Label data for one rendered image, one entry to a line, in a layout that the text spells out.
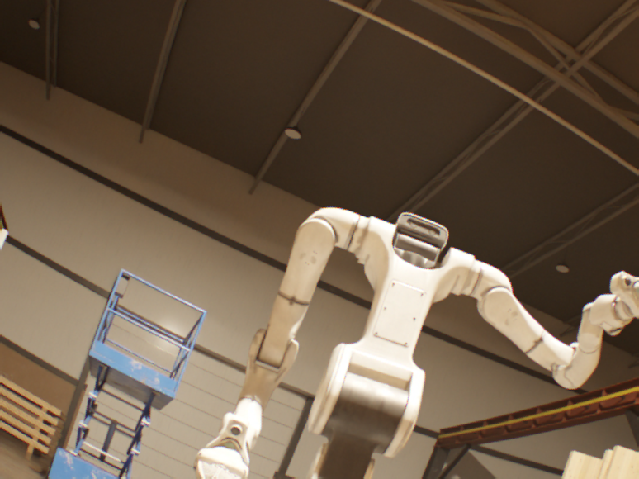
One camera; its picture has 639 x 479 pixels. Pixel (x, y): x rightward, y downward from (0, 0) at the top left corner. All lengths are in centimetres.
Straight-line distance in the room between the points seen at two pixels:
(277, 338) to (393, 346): 28
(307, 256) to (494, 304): 45
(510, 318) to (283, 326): 54
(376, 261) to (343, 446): 49
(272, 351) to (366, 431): 37
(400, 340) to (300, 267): 30
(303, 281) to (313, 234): 11
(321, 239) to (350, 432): 49
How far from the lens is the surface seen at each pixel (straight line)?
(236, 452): 155
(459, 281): 196
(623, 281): 158
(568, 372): 198
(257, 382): 189
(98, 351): 943
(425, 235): 208
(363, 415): 167
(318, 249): 193
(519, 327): 201
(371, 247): 194
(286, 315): 197
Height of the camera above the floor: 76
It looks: 23 degrees up
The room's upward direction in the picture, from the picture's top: 21 degrees clockwise
